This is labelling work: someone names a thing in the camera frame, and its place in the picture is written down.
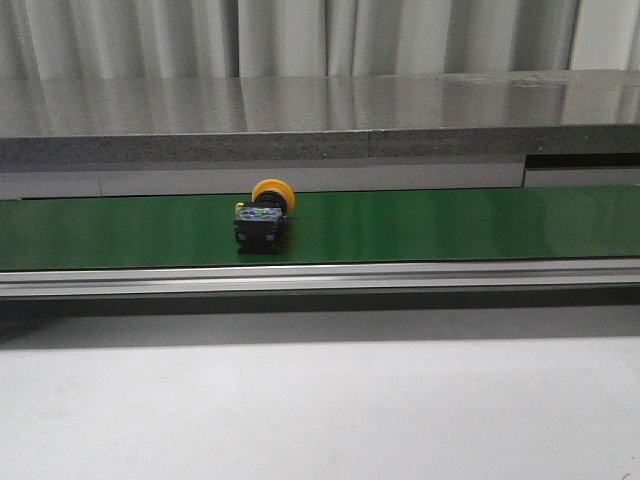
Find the yellow mushroom push button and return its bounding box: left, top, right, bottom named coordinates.
left=234, top=178, right=295, bottom=254

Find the green conveyor belt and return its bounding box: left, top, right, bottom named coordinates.
left=1, top=186, right=639, bottom=271

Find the white pleated curtain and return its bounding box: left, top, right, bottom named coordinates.
left=1, top=1, right=639, bottom=80

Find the grey rear conveyor rail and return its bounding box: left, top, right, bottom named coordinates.
left=1, top=153, right=639, bottom=199

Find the aluminium front conveyor rail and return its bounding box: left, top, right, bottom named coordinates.
left=1, top=257, right=639, bottom=299

